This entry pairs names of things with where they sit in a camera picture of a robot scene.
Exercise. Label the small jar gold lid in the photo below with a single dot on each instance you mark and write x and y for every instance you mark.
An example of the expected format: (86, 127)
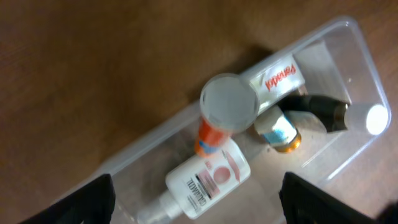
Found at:
(277, 130)

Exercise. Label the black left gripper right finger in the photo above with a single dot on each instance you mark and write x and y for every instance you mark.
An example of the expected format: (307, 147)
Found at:
(303, 202)

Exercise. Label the orange Redoxon tablet tube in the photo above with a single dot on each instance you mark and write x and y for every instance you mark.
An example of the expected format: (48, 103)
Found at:
(228, 105)

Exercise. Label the white lotion bottle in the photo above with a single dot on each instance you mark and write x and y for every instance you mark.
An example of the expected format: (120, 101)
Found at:
(197, 184)

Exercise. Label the white green medicine box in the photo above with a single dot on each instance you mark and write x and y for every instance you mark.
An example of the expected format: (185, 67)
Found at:
(273, 81)

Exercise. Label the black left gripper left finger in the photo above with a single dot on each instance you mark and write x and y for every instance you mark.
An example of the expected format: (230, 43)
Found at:
(81, 202)

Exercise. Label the dark bottle white cap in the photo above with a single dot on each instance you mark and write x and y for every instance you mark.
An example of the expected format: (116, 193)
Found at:
(333, 115)

